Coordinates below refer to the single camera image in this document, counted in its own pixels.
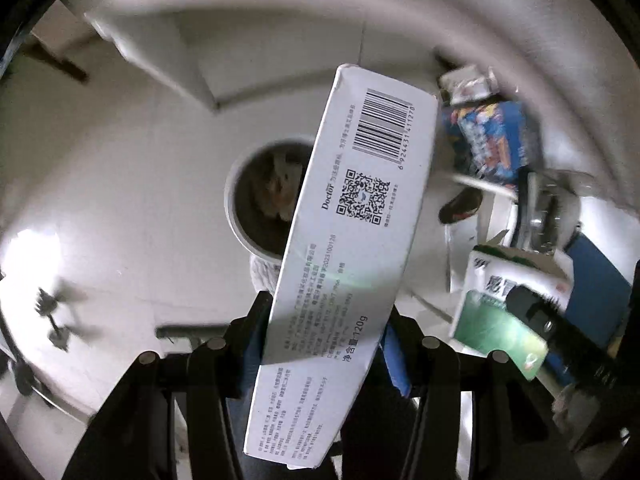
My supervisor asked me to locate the dark blue flat box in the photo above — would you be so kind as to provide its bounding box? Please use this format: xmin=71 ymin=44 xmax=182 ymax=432
xmin=547 ymin=234 xmax=634 ymax=376

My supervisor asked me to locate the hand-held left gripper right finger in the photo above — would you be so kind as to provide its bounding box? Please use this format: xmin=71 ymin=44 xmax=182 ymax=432
xmin=345 ymin=306 xmax=583 ymax=480

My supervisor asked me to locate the white crumpled packet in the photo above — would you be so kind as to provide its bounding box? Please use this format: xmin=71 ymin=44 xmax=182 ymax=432
xmin=440 ymin=66 xmax=497 ymax=106

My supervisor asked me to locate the white round trash bin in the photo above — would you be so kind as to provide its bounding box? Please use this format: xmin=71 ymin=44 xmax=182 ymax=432
xmin=223 ymin=137 xmax=317 ymax=262

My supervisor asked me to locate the dark shoe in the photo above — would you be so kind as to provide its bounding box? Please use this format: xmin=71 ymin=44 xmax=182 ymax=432
xmin=438 ymin=191 xmax=484 ymax=225

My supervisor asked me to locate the small dark object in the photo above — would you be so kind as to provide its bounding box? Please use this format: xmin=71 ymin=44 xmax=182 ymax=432
xmin=34 ymin=286 xmax=92 ymax=352

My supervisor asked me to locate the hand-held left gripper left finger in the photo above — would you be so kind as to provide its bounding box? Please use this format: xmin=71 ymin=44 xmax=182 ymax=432
xmin=62 ymin=290 xmax=274 ymax=480

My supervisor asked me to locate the green white medicine box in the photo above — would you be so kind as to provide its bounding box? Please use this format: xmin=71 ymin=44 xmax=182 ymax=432
xmin=452 ymin=245 xmax=576 ymax=381

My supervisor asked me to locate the long white carton box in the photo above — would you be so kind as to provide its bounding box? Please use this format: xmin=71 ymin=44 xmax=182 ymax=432
xmin=243 ymin=63 xmax=439 ymax=471

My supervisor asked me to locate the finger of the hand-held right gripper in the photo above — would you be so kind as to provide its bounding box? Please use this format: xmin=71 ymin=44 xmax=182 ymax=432
xmin=505 ymin=285 xmax=626 ymax=397

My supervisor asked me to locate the blue printed box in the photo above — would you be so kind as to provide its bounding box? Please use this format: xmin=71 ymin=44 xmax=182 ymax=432
xmin=442 ymin=101 xmax=543 ymax=183

